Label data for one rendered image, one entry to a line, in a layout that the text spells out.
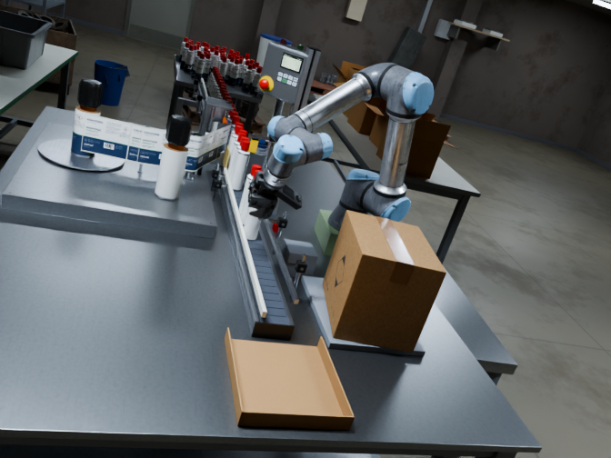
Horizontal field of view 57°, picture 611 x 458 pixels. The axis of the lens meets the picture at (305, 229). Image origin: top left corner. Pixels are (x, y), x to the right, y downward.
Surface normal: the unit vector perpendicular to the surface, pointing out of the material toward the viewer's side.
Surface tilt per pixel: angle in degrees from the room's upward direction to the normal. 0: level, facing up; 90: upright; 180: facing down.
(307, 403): 0
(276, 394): 0
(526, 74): 90
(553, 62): 90
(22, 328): 0
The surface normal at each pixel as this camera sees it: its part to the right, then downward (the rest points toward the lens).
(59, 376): 0.27, -0.88
